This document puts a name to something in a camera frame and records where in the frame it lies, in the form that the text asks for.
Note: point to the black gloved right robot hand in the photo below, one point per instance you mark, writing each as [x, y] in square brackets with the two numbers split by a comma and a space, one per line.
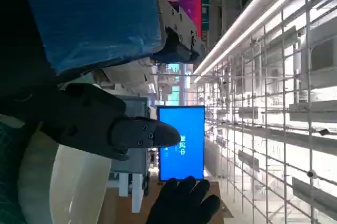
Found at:
[181, 203]

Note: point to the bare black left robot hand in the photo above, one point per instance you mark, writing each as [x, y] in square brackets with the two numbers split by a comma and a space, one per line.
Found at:
[87, 18]

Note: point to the blue screen monitor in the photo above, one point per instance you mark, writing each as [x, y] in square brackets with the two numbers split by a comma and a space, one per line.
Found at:
[181, 118]

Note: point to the person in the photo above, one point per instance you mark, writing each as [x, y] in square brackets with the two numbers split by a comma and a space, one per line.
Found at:
[79, 181]

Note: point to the pink screen monitor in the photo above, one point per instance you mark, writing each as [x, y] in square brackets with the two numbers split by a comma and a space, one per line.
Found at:
[190, 0]

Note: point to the long ceiling light strip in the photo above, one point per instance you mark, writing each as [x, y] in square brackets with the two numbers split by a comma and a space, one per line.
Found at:
[237, 31]

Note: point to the green cutting mat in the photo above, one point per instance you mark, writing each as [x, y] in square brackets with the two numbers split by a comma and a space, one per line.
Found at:
[8, 181]

